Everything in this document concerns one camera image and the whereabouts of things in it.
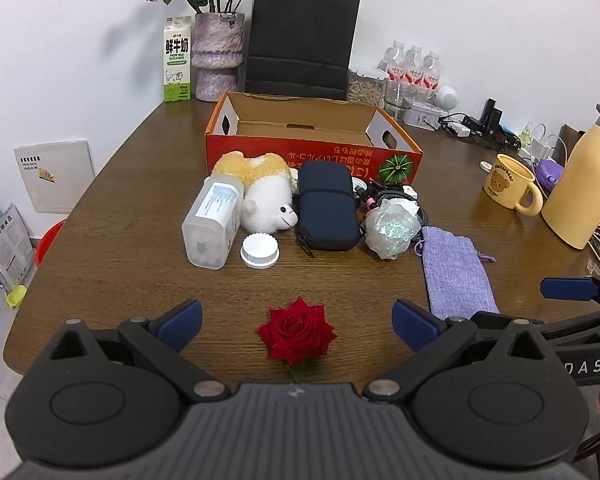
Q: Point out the white tin box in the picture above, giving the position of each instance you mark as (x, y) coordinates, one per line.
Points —
(420, 116)

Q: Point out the yellow bear mug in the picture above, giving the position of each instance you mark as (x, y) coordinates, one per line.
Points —
(507, 182)

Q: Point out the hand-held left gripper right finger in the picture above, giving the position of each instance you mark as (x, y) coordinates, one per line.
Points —
(412, 325)

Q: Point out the white flat panel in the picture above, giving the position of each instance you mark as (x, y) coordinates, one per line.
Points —
(55, 177)

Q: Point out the clear cotton swab jar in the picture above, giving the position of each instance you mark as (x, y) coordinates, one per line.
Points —
(210, 220)

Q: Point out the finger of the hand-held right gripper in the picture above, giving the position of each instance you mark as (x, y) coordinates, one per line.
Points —
(580, 326)
(567, 288)

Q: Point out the brown paper bag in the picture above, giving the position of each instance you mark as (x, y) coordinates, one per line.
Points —
(572, 142)

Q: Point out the yellow thermos jug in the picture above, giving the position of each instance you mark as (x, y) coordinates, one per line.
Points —
(580, 185)

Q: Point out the black upright device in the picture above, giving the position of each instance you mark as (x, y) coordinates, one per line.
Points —
(491, 112)

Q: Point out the red label water bottle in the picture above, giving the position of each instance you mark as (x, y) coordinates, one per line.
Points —
(414, 67)
(431, 72)
(392, 62)

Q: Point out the white ridged jar lid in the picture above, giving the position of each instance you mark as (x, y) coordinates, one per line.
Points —
(259, 250)

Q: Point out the red bucket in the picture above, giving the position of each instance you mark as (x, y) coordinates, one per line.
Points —
(47, 242)

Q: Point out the navy zip pouch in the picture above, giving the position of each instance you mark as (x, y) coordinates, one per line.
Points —
(327, 205)

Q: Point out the clear glass cup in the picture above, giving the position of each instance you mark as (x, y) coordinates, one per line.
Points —
(397, 102)

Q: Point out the small white round disc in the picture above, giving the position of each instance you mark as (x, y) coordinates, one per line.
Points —
(485, 165)

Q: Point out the purple ceramic vase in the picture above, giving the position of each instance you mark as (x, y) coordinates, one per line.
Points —
(215, 45)

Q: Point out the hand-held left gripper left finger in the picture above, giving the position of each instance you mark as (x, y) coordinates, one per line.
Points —
(182, 322)

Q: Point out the white round speaker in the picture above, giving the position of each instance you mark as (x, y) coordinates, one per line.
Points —
(446, 96)

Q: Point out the iridescent bath pouf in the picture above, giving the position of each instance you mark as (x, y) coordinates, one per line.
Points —
(390, 230)

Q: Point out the red rose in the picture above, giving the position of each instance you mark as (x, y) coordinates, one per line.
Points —
(296, 332)

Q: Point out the white charger block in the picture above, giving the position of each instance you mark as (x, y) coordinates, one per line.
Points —
(462, 130)

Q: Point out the small purple case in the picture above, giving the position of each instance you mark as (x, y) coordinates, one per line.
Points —
(549, 174)

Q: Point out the blue and white boxes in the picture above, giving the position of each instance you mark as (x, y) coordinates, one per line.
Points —
(5, 250)

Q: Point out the red cardboard box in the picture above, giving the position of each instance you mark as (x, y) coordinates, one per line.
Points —
(280, 150)

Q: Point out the small green spray bottle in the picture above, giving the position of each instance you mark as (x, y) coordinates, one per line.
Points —
(527, 135)

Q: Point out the yellow-green floor object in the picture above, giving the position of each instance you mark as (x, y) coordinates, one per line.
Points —
(16, 297)

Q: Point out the white and yellow plush toy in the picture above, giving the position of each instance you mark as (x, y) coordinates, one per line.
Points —
(267, 200)

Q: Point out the white and green milk carton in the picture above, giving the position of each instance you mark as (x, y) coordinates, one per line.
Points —
(176, 60)

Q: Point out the clear seed container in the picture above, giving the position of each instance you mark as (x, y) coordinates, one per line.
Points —
(365, 90)

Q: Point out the black paper bag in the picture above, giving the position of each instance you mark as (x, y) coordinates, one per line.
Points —
(300, 35)

